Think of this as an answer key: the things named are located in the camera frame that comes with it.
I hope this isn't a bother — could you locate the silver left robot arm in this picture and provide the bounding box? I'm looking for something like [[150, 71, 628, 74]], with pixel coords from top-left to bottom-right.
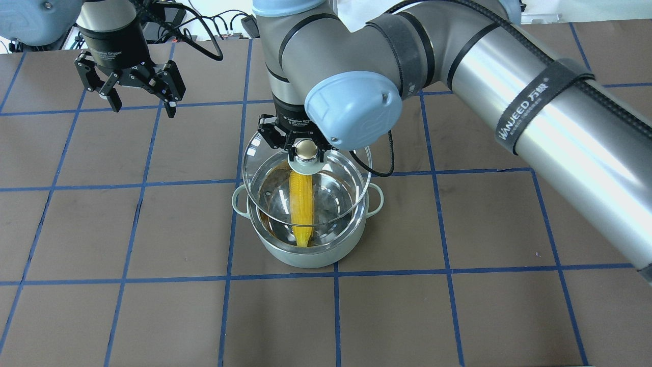
[[1, 1, 186, 118]]

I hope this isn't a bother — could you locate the glass pot lid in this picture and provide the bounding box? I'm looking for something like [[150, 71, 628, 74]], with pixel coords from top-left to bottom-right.
[[242, 133, 371, 227]]

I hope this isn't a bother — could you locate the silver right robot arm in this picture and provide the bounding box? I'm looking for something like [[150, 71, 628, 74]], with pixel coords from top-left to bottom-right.
[[252, 1, 651, 282]]

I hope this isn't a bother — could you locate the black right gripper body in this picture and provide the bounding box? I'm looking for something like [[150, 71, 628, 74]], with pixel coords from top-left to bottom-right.
[[258, 94, 333, 151]]

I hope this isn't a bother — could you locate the yellow corn cob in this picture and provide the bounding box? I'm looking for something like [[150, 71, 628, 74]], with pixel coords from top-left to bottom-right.
[[289, 170, 314, 248]]

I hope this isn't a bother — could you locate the pale green electric pot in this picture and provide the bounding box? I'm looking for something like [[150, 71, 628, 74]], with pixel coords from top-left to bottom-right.
[[231, 151, 385, 269]]

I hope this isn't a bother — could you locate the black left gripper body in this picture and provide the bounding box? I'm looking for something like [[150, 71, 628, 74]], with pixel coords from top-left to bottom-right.
[[80, 23, 162, 98]]

